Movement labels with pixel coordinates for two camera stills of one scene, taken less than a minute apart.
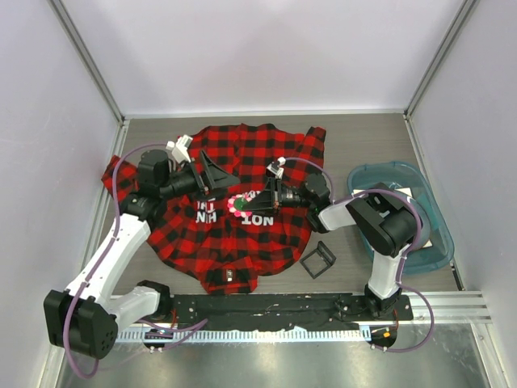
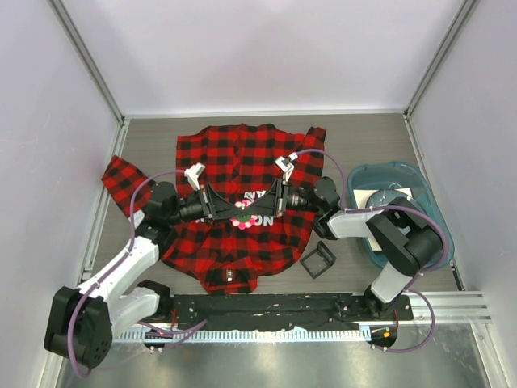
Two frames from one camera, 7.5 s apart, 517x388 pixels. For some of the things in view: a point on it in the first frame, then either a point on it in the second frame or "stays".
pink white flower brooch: [236, 203] to [243, 221]
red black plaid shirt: [201, 234] stays
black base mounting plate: [277, 310] stays
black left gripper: [211, 178] to [211, 203]
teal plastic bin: [440, 237] stays
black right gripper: [269, 199] stays
